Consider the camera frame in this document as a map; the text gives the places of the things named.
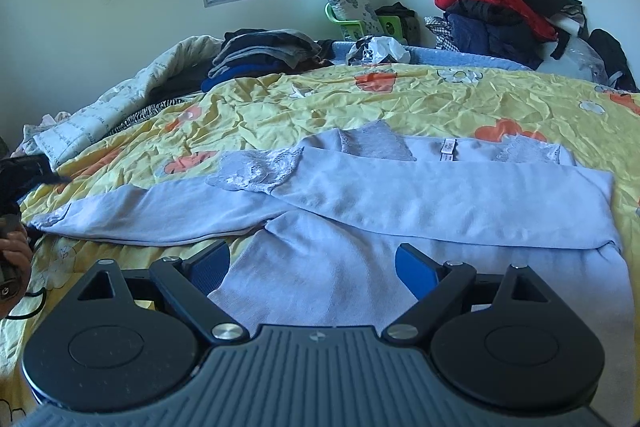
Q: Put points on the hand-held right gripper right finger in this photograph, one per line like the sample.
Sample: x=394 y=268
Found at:
x=414 y=268

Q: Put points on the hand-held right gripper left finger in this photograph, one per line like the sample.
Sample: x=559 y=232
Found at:
x=211 y=268

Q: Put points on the white towel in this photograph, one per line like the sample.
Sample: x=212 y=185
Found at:
x=410 y=212

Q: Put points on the stack of folded dark clothes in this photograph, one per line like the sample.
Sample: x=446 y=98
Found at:
x=265 y=52

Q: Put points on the person's left hand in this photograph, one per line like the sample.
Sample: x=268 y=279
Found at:
x=14 y=251

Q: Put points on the white quilted blanket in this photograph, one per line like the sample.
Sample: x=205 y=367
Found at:
x=120 y=92

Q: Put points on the zebra striped cloth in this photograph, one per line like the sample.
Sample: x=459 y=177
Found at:
x=137 y=117

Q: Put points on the yellow printed bedsheet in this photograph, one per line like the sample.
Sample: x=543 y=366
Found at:
x=300 y=107

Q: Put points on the blue bed edge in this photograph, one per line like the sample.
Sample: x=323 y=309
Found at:
x=450 y=57

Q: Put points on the crumpled plastic bag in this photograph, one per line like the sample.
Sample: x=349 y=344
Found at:
x=377 y=49

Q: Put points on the checkered cloth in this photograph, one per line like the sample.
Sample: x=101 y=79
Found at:
x=440 y=32

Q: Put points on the navy jacket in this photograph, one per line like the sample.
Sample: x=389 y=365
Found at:
x=487 y=34

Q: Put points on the green plastic chair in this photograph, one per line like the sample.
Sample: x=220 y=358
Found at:
x=350 y=24

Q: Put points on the clear plastic bag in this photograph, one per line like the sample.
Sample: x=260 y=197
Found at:
x=575 y=57

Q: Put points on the grey floral pillow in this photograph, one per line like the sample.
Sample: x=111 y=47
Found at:
x=350 y=4

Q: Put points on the black backpack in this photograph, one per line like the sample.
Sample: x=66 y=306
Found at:
x=612 y=54

